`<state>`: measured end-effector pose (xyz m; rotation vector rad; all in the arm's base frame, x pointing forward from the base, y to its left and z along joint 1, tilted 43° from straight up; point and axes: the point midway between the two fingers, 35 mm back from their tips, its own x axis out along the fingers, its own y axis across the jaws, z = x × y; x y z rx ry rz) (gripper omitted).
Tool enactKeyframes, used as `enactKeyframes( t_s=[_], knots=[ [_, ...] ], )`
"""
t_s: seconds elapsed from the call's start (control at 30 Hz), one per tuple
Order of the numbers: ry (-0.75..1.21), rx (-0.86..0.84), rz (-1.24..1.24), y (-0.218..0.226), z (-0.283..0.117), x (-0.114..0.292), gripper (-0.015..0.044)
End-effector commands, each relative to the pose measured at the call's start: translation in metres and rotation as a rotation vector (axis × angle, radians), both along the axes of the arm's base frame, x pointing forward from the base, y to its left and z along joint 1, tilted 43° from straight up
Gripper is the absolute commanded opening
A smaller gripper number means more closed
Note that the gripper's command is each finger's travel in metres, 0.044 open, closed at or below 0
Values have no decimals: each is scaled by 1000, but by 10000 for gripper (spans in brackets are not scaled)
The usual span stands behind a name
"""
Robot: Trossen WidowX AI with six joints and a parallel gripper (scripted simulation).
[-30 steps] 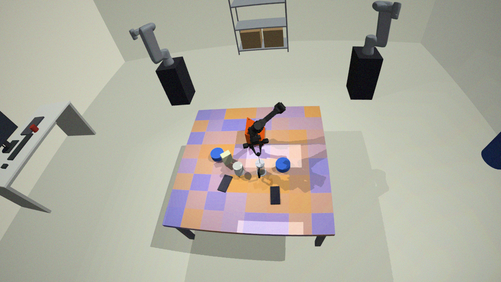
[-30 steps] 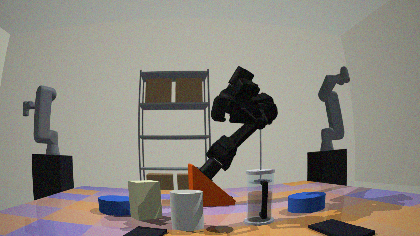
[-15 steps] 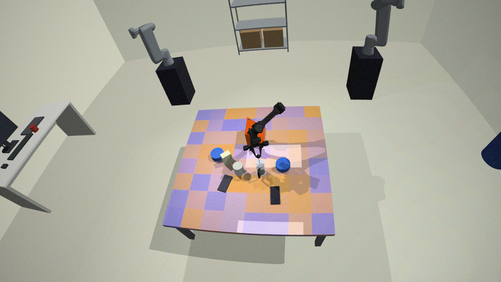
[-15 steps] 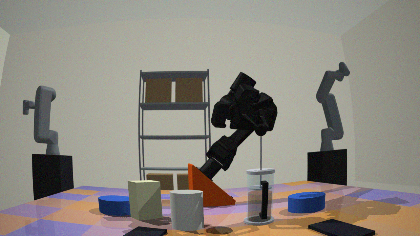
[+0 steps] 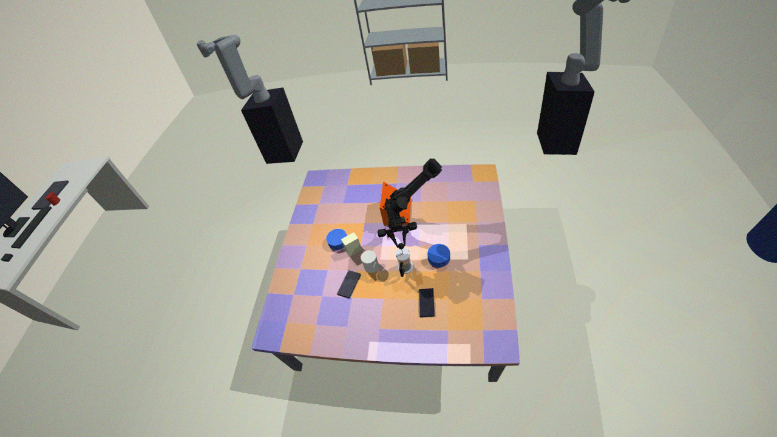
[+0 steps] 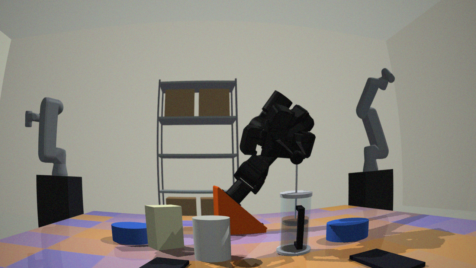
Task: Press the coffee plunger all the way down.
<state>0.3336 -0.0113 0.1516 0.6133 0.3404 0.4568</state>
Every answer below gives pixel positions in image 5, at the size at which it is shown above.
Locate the blue short cylinder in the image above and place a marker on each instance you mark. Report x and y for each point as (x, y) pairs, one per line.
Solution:
(334, 239)
(438, 255)

